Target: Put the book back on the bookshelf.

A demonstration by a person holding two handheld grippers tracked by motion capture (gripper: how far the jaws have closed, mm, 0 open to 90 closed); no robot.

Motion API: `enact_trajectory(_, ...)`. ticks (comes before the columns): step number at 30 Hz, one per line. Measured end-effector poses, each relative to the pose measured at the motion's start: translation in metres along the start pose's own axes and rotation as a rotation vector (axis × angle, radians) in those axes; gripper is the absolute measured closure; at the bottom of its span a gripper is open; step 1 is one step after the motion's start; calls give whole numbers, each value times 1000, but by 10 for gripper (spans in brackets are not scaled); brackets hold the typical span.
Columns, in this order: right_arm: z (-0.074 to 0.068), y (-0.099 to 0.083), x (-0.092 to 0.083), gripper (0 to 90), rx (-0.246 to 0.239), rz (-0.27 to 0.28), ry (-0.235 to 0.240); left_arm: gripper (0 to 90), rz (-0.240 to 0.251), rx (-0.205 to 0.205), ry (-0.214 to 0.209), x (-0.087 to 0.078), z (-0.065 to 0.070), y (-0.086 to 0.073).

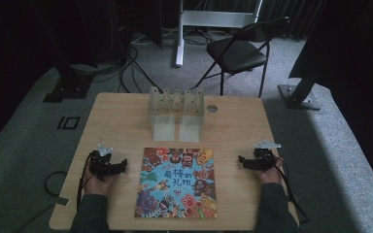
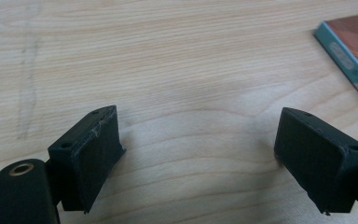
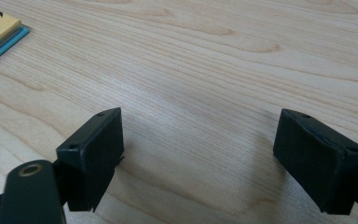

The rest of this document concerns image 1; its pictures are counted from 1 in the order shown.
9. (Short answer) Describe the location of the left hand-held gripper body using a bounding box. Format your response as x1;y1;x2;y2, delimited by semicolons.
88;144;119;182

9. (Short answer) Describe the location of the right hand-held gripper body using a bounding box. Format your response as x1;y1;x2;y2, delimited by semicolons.
252;139;283;172

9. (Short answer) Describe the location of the colourful picture book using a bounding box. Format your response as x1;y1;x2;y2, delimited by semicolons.
134;147;219;219

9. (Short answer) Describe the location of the clear acrylic book rack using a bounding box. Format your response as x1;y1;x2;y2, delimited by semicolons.
147;85;206;144

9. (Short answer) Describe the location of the person's right hand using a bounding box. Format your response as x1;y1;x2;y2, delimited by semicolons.
254;156;287;185

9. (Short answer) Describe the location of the person's left hand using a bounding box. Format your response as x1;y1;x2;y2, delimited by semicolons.
83;168;119;197

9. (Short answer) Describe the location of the grey tape piece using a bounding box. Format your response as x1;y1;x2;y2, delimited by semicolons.
47;195;70;207

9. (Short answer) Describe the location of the black stand with bolted base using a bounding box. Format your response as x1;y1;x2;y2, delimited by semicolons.
277;30;330;112

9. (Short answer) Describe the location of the black stand with square base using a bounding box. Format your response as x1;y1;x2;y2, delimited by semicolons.
28;0;95;104

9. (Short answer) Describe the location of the black folding chair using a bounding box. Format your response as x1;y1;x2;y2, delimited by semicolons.
191;17;291;98

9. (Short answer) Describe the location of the white metal stand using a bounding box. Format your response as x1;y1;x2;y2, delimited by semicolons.
174;0;264;68

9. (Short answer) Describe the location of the left hand-held gripper cable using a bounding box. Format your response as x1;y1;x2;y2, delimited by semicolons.
76;150;95;213

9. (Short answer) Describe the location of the hand-held gripper cable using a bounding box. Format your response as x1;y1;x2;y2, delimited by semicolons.
76;150;95;213
273;156;311;226

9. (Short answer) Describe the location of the right hand-held gripper cable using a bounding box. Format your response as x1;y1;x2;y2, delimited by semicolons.
273;156;311;226

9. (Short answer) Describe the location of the looped black floor cable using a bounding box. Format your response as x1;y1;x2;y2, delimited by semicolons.
14;170;68;233

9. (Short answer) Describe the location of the bundle of black floor cables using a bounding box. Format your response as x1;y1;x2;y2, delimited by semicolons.
71;28;158;95

